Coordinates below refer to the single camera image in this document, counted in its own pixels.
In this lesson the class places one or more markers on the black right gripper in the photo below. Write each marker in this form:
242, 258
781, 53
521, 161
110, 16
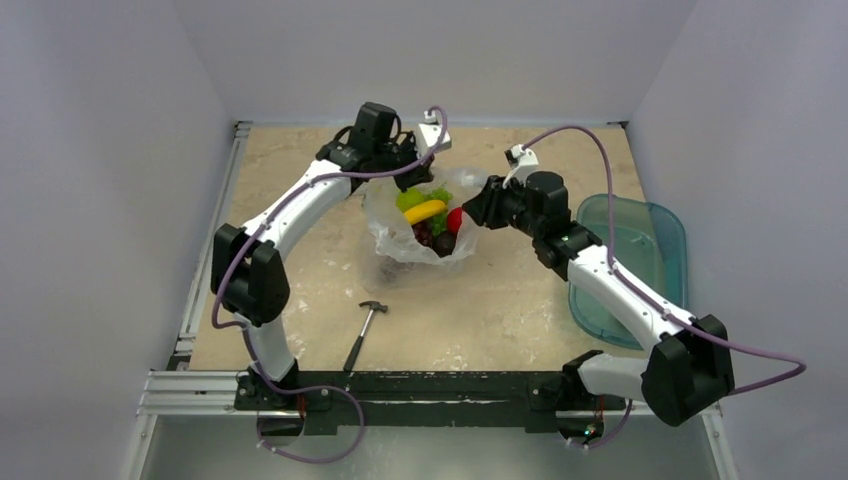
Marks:
490, 206

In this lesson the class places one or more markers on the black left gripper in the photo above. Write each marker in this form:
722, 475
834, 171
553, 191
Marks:
419, 175

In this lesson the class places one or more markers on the yellow fake banana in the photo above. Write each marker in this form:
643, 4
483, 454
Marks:
424, 211

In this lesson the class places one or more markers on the clear printed plastic bag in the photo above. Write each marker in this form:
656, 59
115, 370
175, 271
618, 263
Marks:
389, 255

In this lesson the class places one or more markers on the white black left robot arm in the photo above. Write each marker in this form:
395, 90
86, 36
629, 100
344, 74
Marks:
248, 277

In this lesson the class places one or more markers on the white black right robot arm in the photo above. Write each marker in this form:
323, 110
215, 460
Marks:
688, 366

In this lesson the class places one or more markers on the red fake apple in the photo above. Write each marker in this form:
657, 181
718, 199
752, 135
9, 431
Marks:
454, 220

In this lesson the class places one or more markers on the green fake grapes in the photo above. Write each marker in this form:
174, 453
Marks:
414, 196

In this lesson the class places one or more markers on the dark fake plum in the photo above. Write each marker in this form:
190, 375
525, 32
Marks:
444, 244

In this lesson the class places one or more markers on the dark purple fake grapes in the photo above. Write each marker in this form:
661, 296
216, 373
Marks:
423, 233

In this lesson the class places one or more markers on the teal translucent plastic tub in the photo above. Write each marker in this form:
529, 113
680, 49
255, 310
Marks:
651, 242

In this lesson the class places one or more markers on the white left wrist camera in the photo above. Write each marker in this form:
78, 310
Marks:
431, 136

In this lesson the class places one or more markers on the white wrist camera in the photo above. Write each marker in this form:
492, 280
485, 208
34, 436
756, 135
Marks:
431, 136
522, 161

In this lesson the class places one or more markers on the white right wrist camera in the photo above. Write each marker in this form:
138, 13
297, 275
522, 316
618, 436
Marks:
522, 161

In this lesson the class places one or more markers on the black handled claw hammer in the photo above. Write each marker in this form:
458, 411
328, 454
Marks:
373, 307

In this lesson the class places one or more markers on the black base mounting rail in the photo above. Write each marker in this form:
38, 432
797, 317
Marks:
535, 401

